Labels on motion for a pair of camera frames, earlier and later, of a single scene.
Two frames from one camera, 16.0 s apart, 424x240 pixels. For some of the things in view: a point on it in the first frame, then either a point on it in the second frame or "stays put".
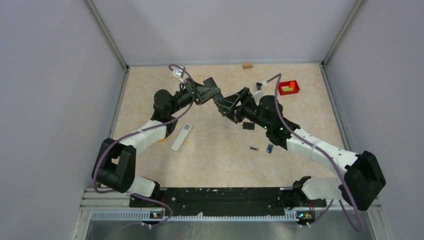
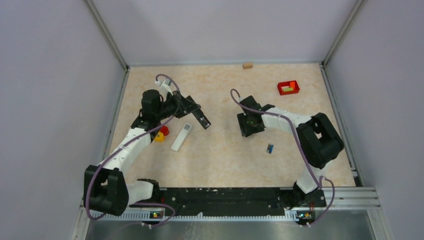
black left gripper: (202, 92) -> (187, 108)
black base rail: (227, 201) stays put
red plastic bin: (288, 87) stays put
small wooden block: (247, 65) stays put
